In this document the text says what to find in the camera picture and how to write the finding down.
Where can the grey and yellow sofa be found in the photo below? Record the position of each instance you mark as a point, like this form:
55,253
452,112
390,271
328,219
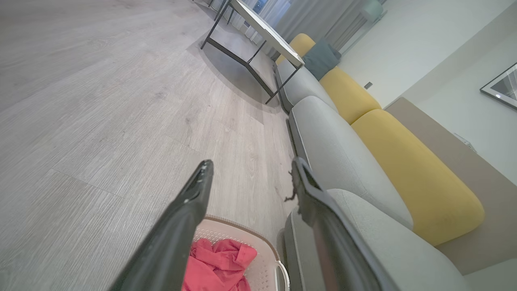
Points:
363,173

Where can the white plastic laundry basket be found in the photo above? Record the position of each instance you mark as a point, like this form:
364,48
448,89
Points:
258,258

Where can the teal throw pillow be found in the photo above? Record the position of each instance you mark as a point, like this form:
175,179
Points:
321,58

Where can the white top black frame table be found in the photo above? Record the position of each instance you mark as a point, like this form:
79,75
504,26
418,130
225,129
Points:
258,36

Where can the black framed wall picture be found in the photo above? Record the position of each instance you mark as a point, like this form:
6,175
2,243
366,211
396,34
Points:
502,87

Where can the red crumpled garment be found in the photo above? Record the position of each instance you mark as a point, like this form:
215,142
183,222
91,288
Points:
218,264

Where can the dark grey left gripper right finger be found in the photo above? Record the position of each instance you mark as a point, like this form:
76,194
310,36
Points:
331,242

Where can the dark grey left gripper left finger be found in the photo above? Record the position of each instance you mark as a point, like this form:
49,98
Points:
177,234

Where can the grey curtain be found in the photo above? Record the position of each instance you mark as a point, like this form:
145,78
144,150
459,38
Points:
319,20

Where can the pale green lamp shade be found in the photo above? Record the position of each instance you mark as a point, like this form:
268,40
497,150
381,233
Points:
372,9

